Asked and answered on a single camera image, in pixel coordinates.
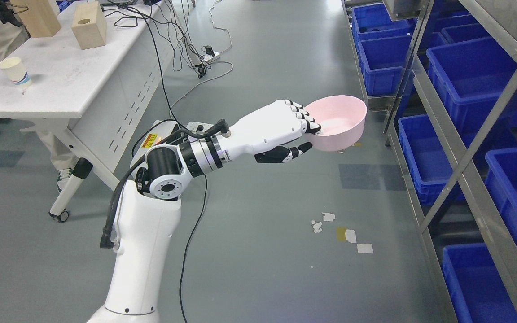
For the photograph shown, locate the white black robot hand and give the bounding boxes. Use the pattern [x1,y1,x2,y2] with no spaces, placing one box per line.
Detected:
[217,100,321,163]

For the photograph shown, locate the pink ikea bowl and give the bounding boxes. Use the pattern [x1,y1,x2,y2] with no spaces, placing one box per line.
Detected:
[304,95,368,152]

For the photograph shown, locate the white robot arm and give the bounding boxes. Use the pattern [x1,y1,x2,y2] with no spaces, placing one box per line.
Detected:
[89,119,229,323]

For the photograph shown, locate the steel shelf rack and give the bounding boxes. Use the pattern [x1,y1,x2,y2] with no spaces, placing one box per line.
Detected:
[343,0,517,323]

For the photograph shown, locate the white power strip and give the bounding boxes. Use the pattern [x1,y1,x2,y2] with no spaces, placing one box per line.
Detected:
[200,50,221,64]

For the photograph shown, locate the white folding table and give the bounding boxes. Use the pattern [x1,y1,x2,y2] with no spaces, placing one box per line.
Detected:
[0,0,183,223]

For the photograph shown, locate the wooden block with hole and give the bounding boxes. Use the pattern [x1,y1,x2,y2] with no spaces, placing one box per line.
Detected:
[71,1,106,50]

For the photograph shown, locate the tall wooden block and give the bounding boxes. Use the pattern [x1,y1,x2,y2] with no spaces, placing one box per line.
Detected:
[11,0,61,38]

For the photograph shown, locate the paper cup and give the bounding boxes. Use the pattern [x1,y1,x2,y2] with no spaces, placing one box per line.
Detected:
[0,57,32,89]

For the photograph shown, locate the person in beige clothes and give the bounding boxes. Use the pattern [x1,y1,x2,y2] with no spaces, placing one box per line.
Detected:
[0,22,78,192]

